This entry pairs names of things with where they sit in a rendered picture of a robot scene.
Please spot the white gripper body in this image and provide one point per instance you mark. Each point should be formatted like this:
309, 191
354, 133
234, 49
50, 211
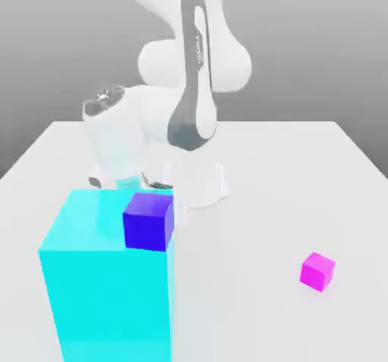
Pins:
108, 180

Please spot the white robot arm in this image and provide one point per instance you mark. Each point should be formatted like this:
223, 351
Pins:
218, 62

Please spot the small blue cube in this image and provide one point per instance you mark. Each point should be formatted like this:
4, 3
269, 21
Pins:
145, 231

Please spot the small magenta cube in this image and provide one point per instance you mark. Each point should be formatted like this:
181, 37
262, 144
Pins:
315, 274

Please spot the large cyan box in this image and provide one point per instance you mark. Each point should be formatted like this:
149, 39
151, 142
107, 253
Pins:
106, 292

